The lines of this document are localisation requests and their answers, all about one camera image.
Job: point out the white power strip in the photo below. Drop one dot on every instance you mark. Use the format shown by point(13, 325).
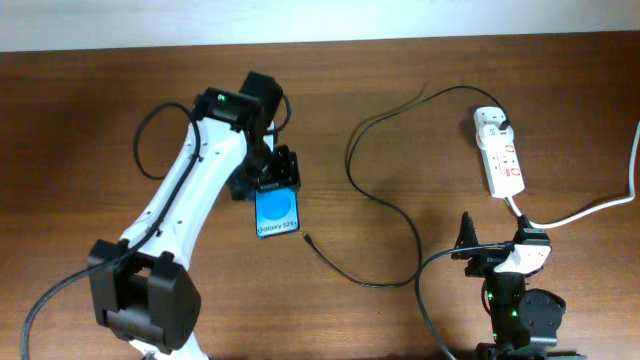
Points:
point(501, 165)

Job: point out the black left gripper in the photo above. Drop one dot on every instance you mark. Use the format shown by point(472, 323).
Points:
point(286, 176)

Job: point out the white charger plug adapter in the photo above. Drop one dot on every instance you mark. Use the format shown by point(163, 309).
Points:
point(489, 136)

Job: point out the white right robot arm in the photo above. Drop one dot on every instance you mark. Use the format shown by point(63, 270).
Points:
point(524, 320)

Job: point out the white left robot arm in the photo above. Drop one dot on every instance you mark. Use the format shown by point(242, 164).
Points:
point(141, 289)

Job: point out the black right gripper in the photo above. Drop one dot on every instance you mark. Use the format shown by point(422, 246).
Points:
point(484, 262)

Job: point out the blue Galaxy smartphone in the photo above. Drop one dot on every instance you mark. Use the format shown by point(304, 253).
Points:
point(276, 213)

